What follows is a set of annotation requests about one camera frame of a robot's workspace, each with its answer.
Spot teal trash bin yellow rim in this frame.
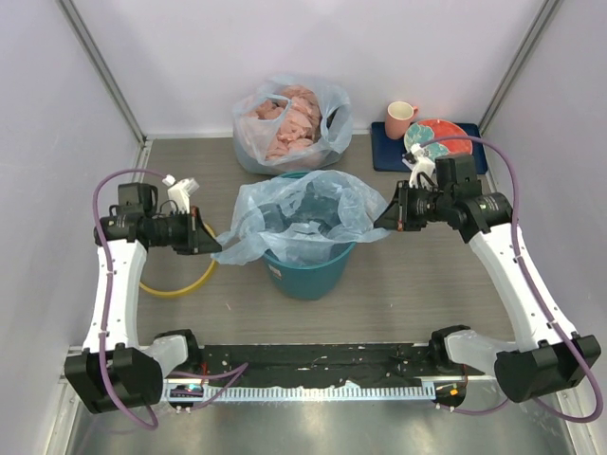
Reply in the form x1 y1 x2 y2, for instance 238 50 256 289
261 177 355 300

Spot plastic bag with pink trash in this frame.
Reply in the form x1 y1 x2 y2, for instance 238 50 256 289
231 74 354 175

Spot white slotted cable duct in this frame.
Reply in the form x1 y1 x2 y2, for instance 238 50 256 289
161 381 435 407

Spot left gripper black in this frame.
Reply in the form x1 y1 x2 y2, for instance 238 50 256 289
149 207 221 255

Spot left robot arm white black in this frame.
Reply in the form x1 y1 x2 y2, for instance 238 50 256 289
64 176 221 414

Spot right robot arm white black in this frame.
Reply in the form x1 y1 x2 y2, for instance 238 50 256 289
375 155 601 403

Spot yellow bin rim ring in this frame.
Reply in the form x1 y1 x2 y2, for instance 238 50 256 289
138 223 221 299

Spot aluminium frame rail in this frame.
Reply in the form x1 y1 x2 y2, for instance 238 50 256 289
59 341 513 384

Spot pink ceramic mug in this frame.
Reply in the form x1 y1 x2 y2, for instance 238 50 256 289
385 100 418 140

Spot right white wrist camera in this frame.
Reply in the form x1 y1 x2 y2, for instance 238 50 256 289
402 144 435 190

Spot light blue plastic bag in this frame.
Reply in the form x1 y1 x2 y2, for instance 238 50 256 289
212 171 389 266

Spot red blue floral plate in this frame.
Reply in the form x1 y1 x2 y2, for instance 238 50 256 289
403 118 474 165

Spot dark blue tray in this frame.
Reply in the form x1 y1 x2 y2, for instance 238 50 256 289
371 121 488 174

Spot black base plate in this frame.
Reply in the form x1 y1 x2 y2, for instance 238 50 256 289
146 341 486 391

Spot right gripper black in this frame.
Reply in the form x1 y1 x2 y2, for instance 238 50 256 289
375 180 453 231

